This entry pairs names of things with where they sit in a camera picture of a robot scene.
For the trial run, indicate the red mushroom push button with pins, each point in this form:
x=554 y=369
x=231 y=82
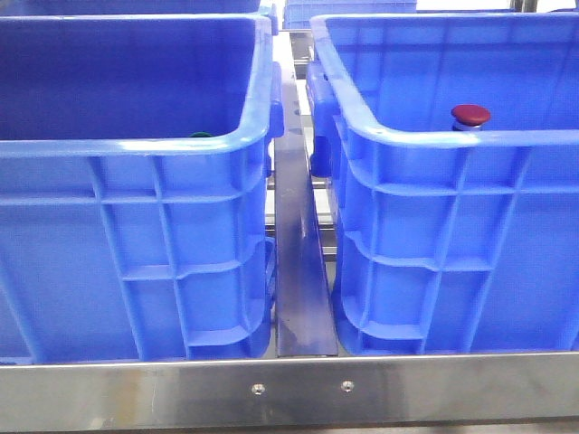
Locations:
x=469 y=117

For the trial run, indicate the steel divider bar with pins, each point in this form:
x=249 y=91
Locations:
x=304 y=316

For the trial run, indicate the green mushroom push button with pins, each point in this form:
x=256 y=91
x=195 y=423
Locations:
x=201 y=134

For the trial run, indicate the left blue plastic bin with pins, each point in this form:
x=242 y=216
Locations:
x=122 y=238

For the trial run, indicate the blue plastic bin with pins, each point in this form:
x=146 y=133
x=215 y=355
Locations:
x=122 y=238
x=451 y=242

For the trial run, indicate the right blue plastic bin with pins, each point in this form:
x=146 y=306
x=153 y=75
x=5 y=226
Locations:
x=451 y=242

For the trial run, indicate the rear right blue bin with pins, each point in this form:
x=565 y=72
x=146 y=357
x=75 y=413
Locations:
x=296 y=14

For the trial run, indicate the rear left blue bin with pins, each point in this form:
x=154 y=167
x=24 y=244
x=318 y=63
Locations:
x=98 y=7

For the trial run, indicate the steel front rail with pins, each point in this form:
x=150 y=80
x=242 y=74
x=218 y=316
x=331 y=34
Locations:
x=335 y=392

